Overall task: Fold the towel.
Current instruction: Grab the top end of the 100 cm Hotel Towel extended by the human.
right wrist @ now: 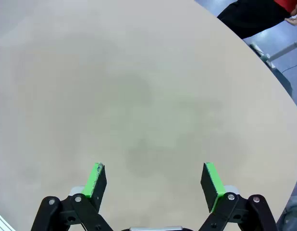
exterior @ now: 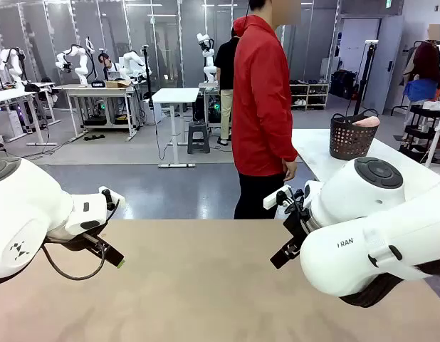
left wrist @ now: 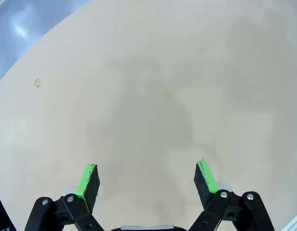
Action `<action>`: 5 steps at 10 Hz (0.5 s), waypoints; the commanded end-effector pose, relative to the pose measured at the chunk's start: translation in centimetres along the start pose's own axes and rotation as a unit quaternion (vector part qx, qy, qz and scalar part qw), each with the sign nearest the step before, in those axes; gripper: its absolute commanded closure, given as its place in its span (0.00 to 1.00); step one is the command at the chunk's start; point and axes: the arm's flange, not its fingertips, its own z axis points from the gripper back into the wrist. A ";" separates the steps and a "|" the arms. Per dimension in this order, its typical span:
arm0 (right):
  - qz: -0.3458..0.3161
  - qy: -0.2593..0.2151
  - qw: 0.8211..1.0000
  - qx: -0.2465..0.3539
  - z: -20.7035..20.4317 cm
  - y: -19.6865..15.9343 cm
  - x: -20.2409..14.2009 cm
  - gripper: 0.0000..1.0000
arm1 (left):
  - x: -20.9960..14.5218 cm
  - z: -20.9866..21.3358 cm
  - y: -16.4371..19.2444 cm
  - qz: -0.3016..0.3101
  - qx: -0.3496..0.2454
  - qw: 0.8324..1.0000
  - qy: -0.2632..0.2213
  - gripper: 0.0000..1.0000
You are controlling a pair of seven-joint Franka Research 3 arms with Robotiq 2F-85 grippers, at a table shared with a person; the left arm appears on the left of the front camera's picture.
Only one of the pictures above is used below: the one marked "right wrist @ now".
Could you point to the person in red jacket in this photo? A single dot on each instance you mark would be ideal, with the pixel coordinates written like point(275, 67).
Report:
point(249, 16)

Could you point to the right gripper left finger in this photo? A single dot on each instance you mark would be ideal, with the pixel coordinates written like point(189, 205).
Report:
point(95, 190)

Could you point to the grey blue fabric object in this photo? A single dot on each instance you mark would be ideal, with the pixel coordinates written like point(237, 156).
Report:
point(292, 214)

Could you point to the grey metal floor bar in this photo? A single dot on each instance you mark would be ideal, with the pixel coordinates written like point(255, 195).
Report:
point(283, 50)

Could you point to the white ribbed rail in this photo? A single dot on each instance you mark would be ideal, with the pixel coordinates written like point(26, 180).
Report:
point(0, 222)

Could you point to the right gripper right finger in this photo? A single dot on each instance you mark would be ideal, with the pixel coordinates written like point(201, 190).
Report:
point(211, 187)

